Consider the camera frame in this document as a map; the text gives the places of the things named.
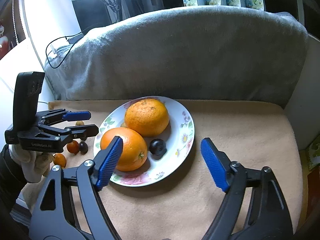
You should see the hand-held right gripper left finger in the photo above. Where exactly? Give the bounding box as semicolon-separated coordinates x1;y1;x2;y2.
29;135;123;240

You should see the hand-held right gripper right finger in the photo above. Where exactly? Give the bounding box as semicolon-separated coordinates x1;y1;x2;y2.
200;137;294;240

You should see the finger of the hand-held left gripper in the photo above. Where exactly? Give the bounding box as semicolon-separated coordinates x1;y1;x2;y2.
37;109;92;125
34;124;99;143

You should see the red cherry tomato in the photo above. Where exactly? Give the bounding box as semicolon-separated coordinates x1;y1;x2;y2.
66;140;80;155

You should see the smooth orange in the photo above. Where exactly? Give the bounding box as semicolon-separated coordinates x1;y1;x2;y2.
100;127;148;172

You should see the small orange kumquat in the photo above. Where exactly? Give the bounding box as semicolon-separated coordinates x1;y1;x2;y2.
53;153;67;168

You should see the floral rimmed white plate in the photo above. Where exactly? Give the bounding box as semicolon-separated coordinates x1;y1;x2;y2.
94;96;195;187

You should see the rough speckled orange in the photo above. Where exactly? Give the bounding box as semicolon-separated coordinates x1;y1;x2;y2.
124;99;170;137

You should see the person's left forearm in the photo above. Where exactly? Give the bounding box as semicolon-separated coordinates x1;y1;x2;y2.
0;145;28;213

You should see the person's left hand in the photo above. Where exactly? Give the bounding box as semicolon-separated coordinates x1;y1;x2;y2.
10;145;54;183

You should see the beige blanket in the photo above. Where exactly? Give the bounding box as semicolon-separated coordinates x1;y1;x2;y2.
16;99;303;240

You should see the white power strip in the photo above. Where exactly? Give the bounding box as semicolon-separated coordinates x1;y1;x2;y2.
46;44;60;61

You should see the red white ornament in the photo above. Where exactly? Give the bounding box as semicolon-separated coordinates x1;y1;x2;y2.
0;24;11;58

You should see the grey power adapter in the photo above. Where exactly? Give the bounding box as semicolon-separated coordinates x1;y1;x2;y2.
67;32;84;44

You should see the green printed box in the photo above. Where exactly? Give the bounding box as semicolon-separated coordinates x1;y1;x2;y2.
306;142;320;172

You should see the grey fleece blanket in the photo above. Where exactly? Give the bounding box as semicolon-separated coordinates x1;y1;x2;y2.
44;6;308;107

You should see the black cable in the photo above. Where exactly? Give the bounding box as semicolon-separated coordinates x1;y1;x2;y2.
46;31;84;69

